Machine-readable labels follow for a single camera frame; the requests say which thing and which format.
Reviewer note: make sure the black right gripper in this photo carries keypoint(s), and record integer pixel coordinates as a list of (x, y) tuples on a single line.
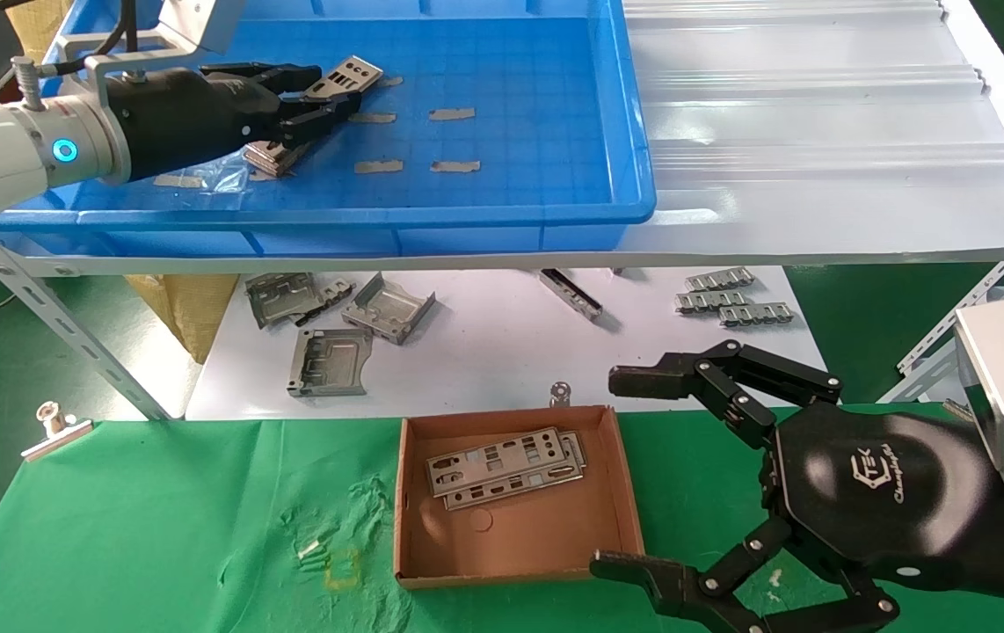
[(889, 492)]

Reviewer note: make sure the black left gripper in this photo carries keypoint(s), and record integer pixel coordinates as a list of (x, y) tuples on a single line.
[(185, 119)]

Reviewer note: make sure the silver metal IO shield plate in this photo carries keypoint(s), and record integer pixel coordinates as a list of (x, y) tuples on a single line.
[(348, 75), (546, 480), (278, 167), (493, 462)]

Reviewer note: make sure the brown cardboard box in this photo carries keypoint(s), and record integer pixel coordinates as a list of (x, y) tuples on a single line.
[(528, 536)]

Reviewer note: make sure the blue plastic tray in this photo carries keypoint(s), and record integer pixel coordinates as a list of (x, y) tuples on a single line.
[(511, 132)]

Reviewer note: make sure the ribbed grey metal clip strip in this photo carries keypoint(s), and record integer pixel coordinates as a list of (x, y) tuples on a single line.
[(719, 280), (713, 301), (757, 314)]

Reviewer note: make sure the small grey metal part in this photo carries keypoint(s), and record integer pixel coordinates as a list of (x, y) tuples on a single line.
[(337, 288)]

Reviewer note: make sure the narrow grey metal strip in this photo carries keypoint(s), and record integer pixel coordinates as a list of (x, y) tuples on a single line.
[(572, 294)]

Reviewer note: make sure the yellow woven sack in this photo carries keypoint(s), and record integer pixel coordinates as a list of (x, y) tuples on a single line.
[(36, 22), (190, 308)]

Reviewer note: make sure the white flat board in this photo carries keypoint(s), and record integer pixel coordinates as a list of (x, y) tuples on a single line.
[(484, 352)]

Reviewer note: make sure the white perforated shelf brace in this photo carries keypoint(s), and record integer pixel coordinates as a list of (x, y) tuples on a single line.
[(950, 321)]

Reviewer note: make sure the yellow tape square mark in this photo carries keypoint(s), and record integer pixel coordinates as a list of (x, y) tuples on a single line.
[(344, 582)]

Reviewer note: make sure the white corrugated shelf board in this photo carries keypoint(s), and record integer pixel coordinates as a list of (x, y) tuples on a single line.
[(818, 132)]

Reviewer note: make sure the small white tape scraps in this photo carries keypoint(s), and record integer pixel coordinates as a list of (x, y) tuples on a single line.
[(309, 549)]

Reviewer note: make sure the silver binder clamp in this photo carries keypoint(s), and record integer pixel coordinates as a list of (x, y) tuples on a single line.
[(54, 435)]

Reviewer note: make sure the green cloth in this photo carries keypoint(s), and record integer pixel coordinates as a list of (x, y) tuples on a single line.
[(159, 510)]

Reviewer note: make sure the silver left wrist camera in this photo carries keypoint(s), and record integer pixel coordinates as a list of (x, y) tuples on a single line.
[(194, 18)]

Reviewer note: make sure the large grey metal bracket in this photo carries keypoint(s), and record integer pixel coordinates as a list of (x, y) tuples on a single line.
[(282, 299)]

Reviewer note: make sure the folded grey metal tray bracket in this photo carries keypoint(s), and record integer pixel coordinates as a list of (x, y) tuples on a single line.
[(388, 309)]

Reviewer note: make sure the flat grey metal bracket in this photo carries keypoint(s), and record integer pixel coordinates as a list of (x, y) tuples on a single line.
[(331, 360)]

